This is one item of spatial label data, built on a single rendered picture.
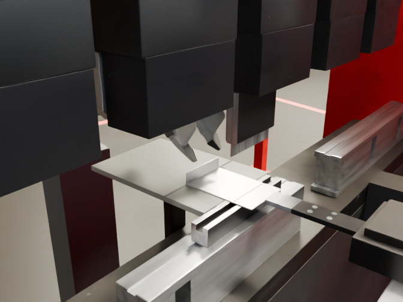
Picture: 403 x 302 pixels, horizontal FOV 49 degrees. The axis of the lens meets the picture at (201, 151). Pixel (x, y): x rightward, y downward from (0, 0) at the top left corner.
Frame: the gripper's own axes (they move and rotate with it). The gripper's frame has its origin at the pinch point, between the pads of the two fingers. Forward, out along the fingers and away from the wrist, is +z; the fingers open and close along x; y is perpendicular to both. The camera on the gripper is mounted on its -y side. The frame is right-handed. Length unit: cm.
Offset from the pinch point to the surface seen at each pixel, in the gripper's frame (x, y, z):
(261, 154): 162, -115, 4
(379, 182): 42.4, 2.5, 24.0
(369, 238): -4.0, 21.3, 21.2
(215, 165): 3.6, -2.3, 3.1
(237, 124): -5.0, 13.5, 0.5
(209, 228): -11.7, 5.4, 10.8
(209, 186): -2.1, -0.3, 5.7
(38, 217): 58, -197, -28
